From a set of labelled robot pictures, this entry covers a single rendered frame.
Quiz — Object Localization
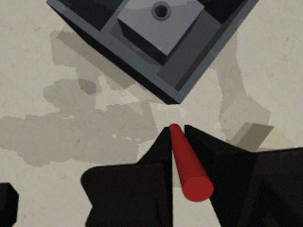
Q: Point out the red peg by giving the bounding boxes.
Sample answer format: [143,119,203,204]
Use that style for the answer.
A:
[169,124,214,202]

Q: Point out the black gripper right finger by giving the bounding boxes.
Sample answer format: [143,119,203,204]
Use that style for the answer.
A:
[184,125,303,227]

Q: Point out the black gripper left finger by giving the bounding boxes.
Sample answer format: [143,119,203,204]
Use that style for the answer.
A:
[80,127,173,227]

